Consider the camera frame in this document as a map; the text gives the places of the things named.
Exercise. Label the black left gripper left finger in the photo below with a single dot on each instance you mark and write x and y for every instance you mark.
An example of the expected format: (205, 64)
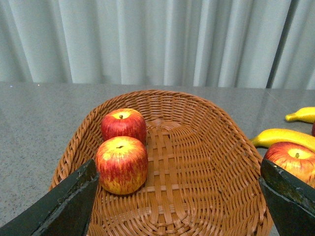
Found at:
(64, 211)

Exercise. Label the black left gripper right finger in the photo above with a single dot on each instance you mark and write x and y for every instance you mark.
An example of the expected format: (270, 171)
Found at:
(291, 202)

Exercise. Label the red yellow apple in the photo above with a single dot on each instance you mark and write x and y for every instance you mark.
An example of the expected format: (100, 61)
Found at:
(122, 162)
(295, 159)

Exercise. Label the yellow banana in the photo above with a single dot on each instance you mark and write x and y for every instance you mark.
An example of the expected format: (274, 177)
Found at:
(274, 135)
(306, 114)

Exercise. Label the dark red apple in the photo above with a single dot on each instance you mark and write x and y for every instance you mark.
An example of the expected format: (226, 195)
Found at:
(313, 129)

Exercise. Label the brown wicker basket left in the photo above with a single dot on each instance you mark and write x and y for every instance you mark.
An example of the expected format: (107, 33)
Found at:
(202, 177)

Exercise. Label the red apple far left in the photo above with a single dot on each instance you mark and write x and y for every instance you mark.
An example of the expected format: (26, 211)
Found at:
(124, 122)

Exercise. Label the pale grey curtain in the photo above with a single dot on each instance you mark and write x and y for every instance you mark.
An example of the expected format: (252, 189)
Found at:
(216, 43)

